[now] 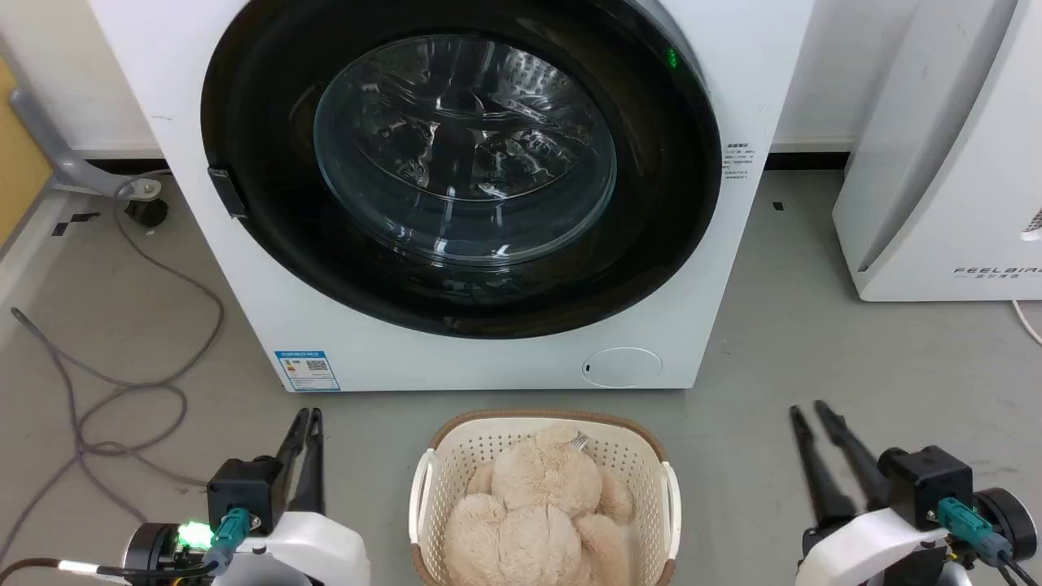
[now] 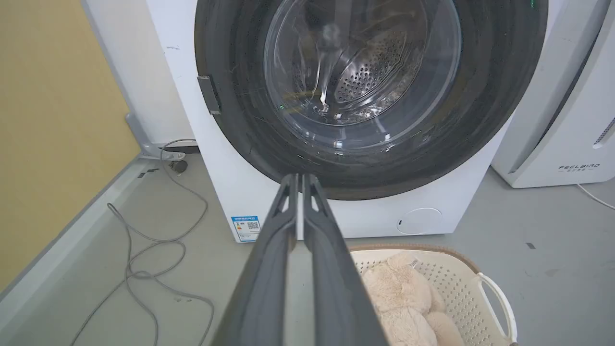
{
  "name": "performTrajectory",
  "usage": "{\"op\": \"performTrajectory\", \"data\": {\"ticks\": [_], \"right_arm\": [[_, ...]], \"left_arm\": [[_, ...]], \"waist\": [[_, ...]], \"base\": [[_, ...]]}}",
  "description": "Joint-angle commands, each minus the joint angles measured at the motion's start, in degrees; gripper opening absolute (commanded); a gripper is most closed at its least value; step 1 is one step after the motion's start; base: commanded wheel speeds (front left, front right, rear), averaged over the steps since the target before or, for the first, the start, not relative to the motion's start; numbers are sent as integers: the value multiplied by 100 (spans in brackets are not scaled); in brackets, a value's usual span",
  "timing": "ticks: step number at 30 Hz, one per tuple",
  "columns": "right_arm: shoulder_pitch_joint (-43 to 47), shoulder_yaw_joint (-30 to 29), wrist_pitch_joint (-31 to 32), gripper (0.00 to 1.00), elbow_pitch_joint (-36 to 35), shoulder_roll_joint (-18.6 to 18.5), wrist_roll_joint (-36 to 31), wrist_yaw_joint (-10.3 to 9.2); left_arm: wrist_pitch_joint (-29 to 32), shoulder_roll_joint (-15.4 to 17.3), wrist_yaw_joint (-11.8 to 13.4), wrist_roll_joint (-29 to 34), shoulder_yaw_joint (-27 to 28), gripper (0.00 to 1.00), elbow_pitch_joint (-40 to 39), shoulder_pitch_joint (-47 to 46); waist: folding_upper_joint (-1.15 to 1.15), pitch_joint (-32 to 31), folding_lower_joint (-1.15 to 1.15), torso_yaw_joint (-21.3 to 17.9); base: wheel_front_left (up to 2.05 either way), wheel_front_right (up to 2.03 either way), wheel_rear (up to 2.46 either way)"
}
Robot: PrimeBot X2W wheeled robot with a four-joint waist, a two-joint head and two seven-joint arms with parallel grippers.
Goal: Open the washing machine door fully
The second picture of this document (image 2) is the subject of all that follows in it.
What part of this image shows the white front-load washing machine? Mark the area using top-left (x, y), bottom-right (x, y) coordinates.
top-left (146, 0), bottom-right (568, 244)

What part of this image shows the white thin cable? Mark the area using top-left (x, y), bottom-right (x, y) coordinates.
top-left (576, 183), bottom-right (615, 210)

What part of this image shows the round dark glass washer door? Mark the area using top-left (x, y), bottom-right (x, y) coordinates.
top-left (194, 0), bottom-right (549, 201)

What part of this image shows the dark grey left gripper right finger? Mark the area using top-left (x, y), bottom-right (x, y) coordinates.
top-left (302, 173), bottom-right (389, 346)

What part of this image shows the blue energy label sticker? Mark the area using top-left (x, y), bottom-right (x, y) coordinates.
top-left (231, 216), bottom-right (261, 243)

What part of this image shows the beige plush teddy bear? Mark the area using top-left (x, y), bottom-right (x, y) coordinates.
top-left (361, 252), bottom-right (465, 346)

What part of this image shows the white air purifier appliance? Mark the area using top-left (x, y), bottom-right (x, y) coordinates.
top-left (491, 0), bottom-right (615, 189)

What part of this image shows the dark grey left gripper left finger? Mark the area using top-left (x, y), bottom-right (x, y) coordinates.
top-left (210, 173), bottom-right (299, 346)

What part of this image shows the cream perforated laundry basket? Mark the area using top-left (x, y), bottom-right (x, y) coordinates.
top-left (348, 243), bottom-right (518, 346)

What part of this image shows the grey power cable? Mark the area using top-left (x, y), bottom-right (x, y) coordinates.
top-left (70, 138), bottom-right (215, 346)

